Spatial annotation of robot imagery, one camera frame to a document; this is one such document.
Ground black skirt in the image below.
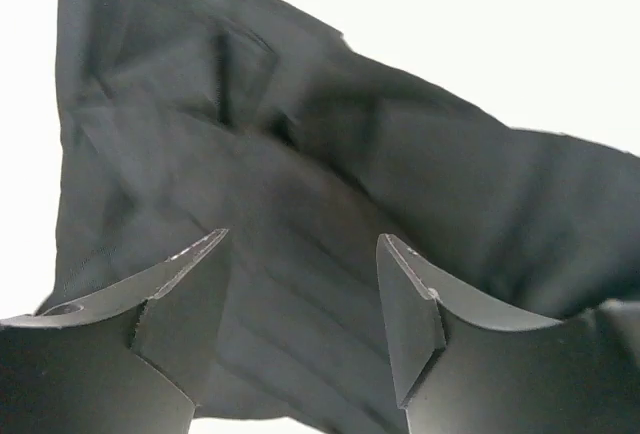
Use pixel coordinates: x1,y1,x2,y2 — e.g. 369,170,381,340
43,0,639,433

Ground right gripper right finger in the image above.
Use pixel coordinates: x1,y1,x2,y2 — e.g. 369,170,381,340
376,235,639,434

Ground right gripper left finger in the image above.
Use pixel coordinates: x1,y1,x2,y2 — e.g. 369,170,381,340
1,229,230,433

